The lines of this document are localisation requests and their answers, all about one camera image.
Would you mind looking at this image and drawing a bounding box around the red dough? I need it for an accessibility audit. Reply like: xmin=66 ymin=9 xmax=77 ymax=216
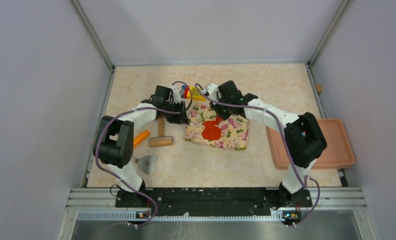
xmin=202 ymin=116 xmax=223 ymax=131

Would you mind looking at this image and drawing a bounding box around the colourful toy brick block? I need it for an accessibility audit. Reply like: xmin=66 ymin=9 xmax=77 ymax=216
xmin=180 ymin=86 xmax=206 ymax=102

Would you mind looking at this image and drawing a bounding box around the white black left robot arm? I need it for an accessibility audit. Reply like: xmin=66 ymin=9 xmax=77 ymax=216
xmin=92 ymin=84 xmax=191 ymax=194

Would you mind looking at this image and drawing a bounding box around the small wooden piece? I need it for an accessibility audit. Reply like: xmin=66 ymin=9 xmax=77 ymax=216
xmin=315 ymin=84 xmax=323 ymax=94

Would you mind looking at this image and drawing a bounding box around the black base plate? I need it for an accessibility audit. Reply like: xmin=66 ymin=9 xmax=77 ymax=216
xmin=115 ymin=187 xmax=313 ymax=217

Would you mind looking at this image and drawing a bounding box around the wooden dough roller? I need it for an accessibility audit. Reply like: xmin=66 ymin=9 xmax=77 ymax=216
xmin=148 ymin=118 xmax=174 ymax=148

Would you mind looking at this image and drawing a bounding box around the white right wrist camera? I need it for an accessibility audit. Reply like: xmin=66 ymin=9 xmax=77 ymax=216
xmin=205 ymin=83 xmax=219 ymax=101

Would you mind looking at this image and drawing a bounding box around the pink plastic tray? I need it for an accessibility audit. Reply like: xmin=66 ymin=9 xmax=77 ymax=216
xmin=266 ymin=118 xmax=356 ymax=170

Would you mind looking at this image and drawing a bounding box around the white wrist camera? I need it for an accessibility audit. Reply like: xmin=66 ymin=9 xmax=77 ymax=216
xmin=205 ymin=83 xmax=219 ymax=101
xmin=171 ymin=85 xmax=184 ymax=103

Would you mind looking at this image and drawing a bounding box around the cut red dough disc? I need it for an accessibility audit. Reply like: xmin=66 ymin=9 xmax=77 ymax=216
xmin=201 ymin=125 xmax=222 ymax=141

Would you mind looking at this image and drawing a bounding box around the metal dough scraper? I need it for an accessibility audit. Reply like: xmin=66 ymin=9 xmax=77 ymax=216
xmin=131 ymin=155 xmax=158 ymax=175

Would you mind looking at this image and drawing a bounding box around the orange plastic knife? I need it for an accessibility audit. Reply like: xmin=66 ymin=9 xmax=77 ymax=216
xmin=133 ymin=130 xmax=151 ymax=148

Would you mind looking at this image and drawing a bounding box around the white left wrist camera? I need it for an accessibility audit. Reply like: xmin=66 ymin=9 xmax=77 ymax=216
xmin=171 ymin=85 xmax=184 ymax=103

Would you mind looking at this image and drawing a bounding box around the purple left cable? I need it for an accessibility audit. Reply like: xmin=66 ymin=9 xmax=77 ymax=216
xmin=94 ymin=80 xmax=194 ymax=229

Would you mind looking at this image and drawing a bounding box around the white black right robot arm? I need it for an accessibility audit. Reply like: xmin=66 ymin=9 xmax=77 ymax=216
xmin=203 ymin=80 xmax=328 ymax=196

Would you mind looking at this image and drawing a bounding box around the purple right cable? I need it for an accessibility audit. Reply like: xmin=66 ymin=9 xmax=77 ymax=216
xmin=193 ymin=82 xmax=321 ymax=227

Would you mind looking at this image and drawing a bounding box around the floral cutting board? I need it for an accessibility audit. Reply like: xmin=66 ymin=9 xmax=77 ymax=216
xmin=183 ymin=104 xmax=249 ymax=152

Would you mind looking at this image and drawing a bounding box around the purple cable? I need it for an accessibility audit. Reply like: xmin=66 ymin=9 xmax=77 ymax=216
xmin=193 ymin=82 xmax=321 ymax=227
xmin=94 ymin=80 xmax=194 ymax=229

